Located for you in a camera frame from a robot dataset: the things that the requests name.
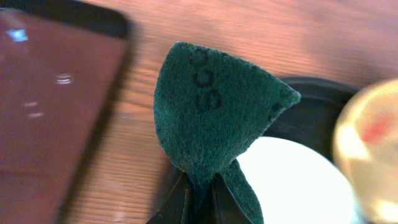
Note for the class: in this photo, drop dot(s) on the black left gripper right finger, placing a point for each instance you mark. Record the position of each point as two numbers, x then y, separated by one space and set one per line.
224 207

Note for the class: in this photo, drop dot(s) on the mint plate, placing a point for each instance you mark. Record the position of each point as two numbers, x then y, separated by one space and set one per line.
296 185

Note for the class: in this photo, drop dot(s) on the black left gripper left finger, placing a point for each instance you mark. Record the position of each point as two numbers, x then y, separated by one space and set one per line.
177 205

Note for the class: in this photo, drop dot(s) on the yellow plastic plate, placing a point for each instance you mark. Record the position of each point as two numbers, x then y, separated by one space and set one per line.
365 149

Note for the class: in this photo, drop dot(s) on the green yellow sponge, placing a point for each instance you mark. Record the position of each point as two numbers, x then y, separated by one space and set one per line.
209 107

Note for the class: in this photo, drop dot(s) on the rectangular dark brown tray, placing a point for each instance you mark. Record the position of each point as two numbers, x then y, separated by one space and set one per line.
59 60

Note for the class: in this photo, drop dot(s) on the round black tray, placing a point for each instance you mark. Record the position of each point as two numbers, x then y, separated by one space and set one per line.
309 123

